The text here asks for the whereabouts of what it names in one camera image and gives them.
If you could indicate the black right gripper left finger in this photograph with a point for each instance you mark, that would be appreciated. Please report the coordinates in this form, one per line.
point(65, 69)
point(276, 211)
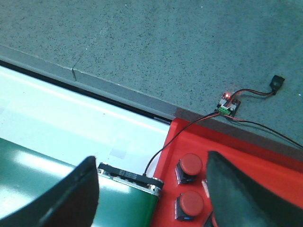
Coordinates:
point(72, 202)

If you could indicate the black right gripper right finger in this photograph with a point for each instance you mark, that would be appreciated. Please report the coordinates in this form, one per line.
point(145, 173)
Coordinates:
point(239, 201)

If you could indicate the red mushroom push button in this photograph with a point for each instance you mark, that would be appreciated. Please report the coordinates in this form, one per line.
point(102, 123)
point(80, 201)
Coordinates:
point(189, 166)

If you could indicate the green conveyor belt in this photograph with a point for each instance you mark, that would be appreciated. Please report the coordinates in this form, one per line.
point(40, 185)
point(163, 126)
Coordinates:
point(126, 199)

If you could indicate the red plastic tray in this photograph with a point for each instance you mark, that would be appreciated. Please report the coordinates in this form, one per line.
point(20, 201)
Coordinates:
point(278, 173)

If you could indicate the small green circuit board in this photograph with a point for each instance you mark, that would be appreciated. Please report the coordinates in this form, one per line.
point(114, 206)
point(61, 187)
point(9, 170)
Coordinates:
point(228, 106)

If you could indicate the black power connector plug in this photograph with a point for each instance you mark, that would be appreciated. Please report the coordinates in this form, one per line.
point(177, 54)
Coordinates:
point(276, 83)

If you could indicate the grey stone counter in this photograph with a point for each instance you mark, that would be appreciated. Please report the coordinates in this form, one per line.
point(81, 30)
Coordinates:
point(172, 58)

